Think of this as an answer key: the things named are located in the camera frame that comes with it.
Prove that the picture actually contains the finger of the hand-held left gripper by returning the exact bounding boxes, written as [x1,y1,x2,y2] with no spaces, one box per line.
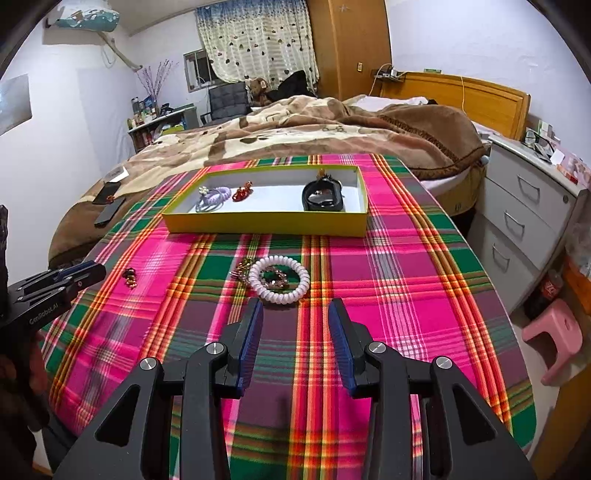
[8,260,108,297]
[8,281,82,315]

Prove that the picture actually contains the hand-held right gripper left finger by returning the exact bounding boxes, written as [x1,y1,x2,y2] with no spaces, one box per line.
[54,297,265,480]

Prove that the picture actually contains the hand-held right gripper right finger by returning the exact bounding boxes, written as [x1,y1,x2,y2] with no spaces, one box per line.
[327,297,537,480]

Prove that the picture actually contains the white spiral hair tie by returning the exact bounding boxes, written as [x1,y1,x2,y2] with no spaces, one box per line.
[249,255,311,306]

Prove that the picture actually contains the yellow cardboard box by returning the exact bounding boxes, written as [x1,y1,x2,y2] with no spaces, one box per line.
[160,165,369,239]

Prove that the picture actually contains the black hair band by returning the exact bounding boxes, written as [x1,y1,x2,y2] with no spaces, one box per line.
[302,177,345,212]

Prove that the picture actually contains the purple spiral hair tie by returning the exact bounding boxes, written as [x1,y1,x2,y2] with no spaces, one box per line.
[194,186,232,213]

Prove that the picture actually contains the person's left forearm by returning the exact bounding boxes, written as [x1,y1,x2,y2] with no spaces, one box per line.
[0,342,52,480]

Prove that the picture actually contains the pink plaid tablecloth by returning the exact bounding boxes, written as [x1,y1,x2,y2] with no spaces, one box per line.
[39,153,537,480]

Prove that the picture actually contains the black phone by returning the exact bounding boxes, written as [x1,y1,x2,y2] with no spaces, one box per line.
[92,181,120,206]
[93,197,127,227]

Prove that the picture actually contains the white desk shelf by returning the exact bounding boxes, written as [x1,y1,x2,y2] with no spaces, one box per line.
[128,103,198,154]

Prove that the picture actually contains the dried branches in vase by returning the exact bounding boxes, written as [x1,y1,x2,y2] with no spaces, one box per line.
[138,59,179,114]

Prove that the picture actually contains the brown printed blanket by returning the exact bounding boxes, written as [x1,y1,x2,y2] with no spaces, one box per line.
[48,94,486,269]

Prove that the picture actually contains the pink plastic stool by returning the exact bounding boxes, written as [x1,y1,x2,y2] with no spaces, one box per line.
[522,298,584,388]

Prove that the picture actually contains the cola bottle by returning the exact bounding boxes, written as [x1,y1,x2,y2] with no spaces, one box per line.
[537,270,565,306]

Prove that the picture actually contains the grey drawer nightstand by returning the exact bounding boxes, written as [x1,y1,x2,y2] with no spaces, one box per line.
[465,133,590,320]

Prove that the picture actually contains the grey armchair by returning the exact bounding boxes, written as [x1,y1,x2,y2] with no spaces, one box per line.
[201,82,253,126]

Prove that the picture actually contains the window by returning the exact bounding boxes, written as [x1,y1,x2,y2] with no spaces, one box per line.
[183,48,218,93]

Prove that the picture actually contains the white pillow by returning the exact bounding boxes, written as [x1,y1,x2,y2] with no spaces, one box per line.
[355,94,428,112]

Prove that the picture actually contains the orange box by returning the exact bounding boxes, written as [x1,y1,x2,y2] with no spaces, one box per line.
[560,257,591,315]

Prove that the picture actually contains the wooden cabinet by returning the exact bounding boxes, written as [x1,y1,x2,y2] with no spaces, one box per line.
[547,359,591,480]

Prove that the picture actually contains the brown teddy bear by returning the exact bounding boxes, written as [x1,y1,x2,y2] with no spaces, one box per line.
[246,77,271,108]

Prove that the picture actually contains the dark cloth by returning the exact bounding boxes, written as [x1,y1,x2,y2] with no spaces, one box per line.
[267,69,310,101]

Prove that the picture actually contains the power strip on shelf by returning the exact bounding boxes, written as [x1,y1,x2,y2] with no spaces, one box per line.
[371,64,408,85]

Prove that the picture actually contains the wooden bed headboard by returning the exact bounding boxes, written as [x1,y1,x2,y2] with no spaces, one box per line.
[392,70,532,142]

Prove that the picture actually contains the clutter on nightstand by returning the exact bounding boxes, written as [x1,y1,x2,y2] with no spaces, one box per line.
[523,119,591,186]

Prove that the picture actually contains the heart print curtain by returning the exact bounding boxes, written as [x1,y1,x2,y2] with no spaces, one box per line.
[196,6,321,87]

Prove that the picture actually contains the wooden wardrobe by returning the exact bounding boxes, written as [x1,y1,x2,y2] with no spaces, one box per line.
[307,0,393,102]

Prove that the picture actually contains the wall poster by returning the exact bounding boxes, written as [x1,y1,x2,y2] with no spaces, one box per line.
[0,73,33,137]

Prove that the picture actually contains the white wall pipe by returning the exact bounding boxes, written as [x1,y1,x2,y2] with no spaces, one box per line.
[99,32,144,73]

